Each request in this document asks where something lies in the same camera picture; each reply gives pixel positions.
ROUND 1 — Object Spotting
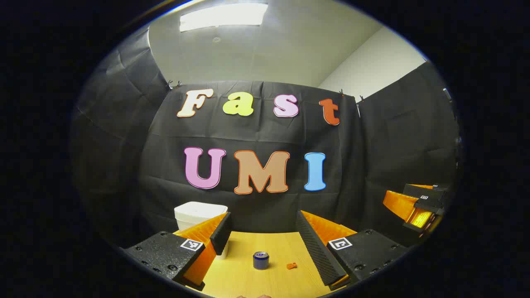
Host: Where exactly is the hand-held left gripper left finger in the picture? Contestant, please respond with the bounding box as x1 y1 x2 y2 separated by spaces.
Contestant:
124 212 232 291

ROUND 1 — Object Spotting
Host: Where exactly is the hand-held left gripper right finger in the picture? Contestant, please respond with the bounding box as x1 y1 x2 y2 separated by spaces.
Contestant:
296 210 410 290

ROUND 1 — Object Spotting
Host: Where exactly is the white desktop garbage bin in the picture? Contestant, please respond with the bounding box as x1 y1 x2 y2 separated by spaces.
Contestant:
174 202 229 260

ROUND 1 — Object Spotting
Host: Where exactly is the blue pop can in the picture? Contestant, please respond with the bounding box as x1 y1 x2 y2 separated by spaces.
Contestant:
253 251 270 270

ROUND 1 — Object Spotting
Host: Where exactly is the wooden desktop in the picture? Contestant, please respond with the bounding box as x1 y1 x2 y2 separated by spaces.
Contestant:
173 230 361 298

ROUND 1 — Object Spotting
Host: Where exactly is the black backdrop cloth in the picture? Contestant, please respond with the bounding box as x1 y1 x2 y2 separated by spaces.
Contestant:
70 25 460 249

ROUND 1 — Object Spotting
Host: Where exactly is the ceiling light panel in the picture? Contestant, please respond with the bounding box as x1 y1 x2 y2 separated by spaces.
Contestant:
179 3 269 33

